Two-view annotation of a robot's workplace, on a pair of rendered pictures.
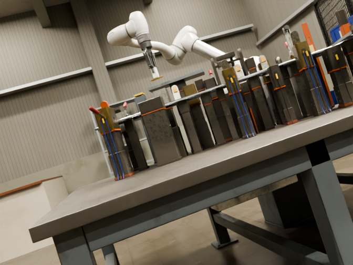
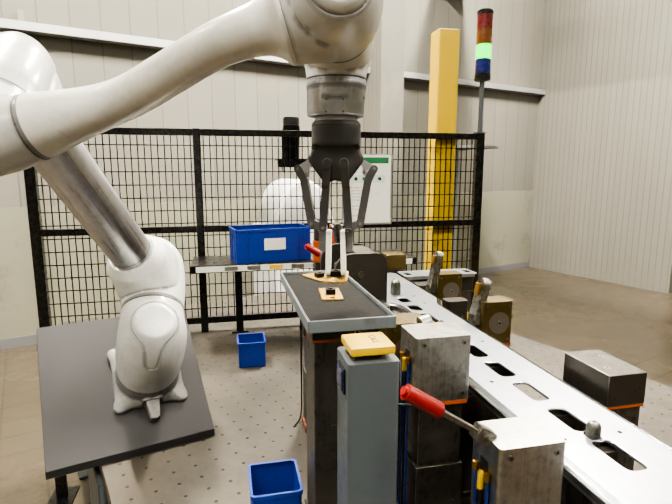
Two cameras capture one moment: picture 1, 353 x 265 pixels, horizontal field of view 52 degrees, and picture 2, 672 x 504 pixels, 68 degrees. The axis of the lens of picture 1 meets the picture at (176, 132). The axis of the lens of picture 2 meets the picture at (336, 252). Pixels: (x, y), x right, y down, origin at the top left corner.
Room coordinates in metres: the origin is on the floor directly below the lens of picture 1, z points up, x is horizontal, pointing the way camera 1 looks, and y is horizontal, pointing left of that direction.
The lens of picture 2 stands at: (2.57, 0.75, 1.39)
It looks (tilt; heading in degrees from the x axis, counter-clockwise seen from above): 9 degrees down; 250
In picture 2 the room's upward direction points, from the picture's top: straight up
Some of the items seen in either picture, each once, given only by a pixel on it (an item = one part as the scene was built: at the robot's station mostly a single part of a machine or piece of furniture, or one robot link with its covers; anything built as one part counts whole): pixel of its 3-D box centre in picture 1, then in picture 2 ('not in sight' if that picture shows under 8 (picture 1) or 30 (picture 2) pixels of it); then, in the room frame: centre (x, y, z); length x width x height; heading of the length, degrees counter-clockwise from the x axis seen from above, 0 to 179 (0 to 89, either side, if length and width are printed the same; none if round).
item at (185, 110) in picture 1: (190, 126); (479, 426); (1.95, -0.08, 0.84); 0.12 x 0.05 x 0.29; 173
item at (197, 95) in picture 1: (215, 88); (447, 330); (1.92, -0.27, 1.00); 1.38 x 0.22 x 0.02; 83
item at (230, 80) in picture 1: (238, 103); (494, 360); (1.73, -0.33, 0.87); 0.12 x 0.07 x 0.35; 173
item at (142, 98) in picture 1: (150, 129); (365, 500); (2.32, 0.15, 0.92); 0.08 x 0.08 x 0.44; 83
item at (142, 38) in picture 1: (144, 39); (336, 101); (2.31, 0.01, 1.49); 0.09 x 0.09 x 0.06
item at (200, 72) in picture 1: (176, 81); (328, 295); (2.29, -0.10, 1.16); 0.37 x 0.14 x 0.02; 83
